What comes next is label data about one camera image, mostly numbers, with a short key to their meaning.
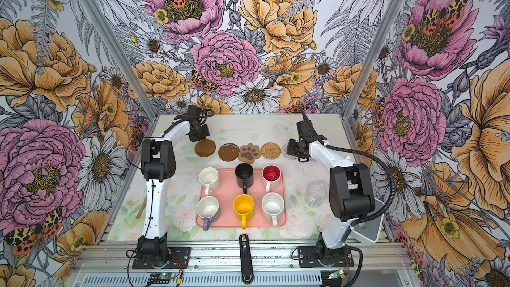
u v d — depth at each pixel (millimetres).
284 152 1052
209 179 922
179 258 741
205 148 1041
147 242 650
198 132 968
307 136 753
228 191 910
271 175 940
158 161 654
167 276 711
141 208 854
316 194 898
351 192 483
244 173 908
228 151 1054
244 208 853
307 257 740
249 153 1052
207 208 849
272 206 847
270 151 1052
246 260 728
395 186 813
